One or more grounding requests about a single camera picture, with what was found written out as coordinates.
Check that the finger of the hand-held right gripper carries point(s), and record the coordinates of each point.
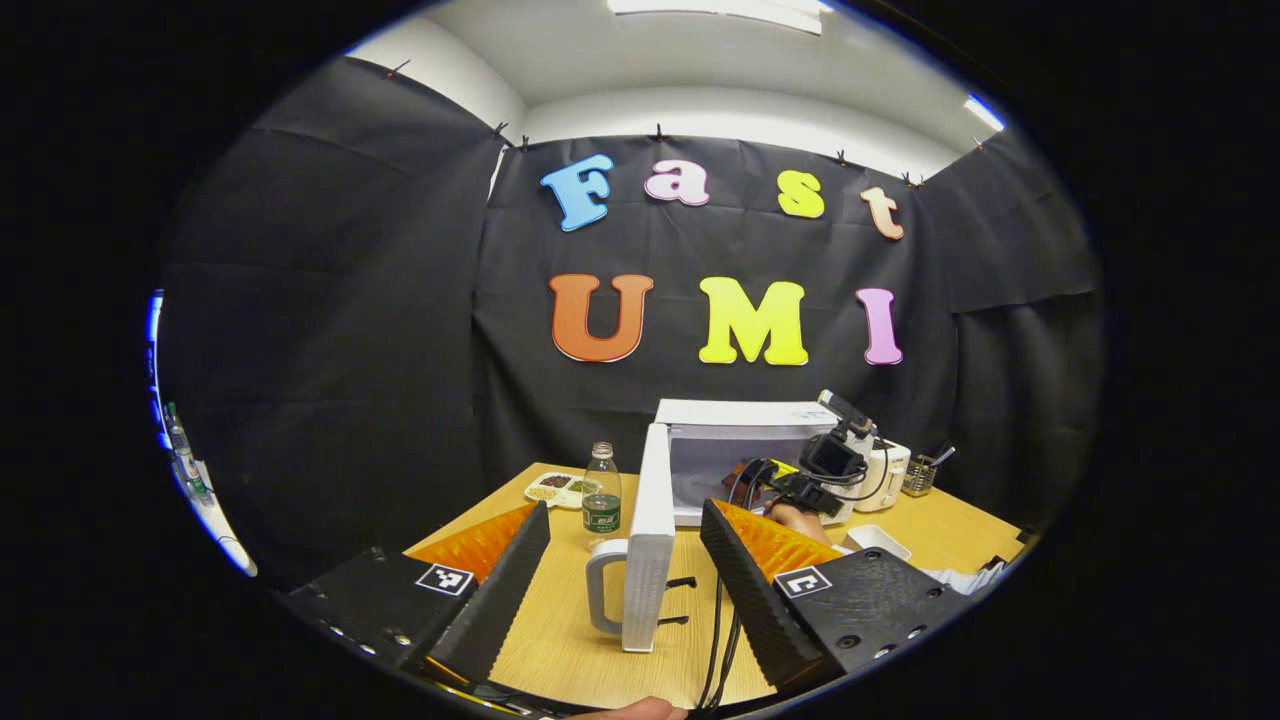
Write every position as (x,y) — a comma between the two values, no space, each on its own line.
(785,468)

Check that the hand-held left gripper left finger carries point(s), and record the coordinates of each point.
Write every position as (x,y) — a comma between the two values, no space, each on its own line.
(500,600)

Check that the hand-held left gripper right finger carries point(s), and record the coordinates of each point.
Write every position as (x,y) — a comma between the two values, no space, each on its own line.
(750,600)

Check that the white microwave oven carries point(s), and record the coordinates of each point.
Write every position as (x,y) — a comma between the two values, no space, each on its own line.
(650,520)

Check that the white toaster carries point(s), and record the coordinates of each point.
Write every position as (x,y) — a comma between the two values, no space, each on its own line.
(890,475)

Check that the white plastic tray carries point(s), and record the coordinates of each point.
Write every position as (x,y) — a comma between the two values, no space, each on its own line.
(880,542)

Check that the white divided snack plate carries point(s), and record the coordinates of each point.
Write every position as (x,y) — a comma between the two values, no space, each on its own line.
(555,490)

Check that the clear plastic water bottle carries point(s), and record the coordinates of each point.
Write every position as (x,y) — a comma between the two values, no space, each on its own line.
(602,510)

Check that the white crumpled paper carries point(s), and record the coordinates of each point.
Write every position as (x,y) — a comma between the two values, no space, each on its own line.
(965,577)

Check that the black backdrop cloth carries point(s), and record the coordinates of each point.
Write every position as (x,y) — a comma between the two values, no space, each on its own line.
(400,350)

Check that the bottle with green cap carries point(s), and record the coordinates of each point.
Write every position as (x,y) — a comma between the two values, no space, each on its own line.
(180,450)

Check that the small ceiling light panel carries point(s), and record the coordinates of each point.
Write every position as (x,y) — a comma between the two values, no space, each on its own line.
(985,112)

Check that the large ceiling light panel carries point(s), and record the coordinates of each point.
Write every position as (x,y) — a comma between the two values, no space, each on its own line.
(720,10)

